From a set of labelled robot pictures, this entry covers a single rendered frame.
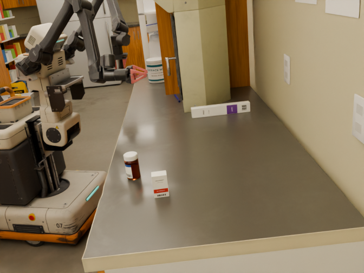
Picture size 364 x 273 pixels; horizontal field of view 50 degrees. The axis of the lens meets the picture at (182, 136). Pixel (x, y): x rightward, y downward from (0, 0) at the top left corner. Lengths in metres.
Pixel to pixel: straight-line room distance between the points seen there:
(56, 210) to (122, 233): 1.59
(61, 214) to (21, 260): 0.40
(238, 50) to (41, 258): 1.76
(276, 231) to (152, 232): 0.31
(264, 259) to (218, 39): 1.19
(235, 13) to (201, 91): 0.54
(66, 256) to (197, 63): 1.51
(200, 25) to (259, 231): 1.09
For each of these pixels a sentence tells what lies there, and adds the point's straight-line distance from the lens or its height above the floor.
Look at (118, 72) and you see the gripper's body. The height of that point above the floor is 1.16.
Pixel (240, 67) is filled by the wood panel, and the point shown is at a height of 1.05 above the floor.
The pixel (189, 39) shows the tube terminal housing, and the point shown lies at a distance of 1.82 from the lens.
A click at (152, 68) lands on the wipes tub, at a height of 1.04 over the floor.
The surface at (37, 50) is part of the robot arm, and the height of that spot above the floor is 1.27.
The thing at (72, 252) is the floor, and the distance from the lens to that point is 2.70.
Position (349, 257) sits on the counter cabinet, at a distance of 1.09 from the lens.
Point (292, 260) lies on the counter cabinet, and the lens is 1.04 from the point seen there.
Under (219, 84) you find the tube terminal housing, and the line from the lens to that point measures 1.96.
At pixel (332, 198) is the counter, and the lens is 1.15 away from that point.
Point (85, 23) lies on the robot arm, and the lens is 2.06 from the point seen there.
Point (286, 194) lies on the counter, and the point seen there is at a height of 0.94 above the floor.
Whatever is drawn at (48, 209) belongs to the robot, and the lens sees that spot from 2.66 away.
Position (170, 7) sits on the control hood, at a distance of 1.81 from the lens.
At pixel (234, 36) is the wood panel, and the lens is 2.23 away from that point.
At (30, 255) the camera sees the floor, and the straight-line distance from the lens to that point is 2.80.
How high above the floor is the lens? 1.52
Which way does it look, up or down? 21 degrees down
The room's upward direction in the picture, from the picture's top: 6 degrees counter-clockwise
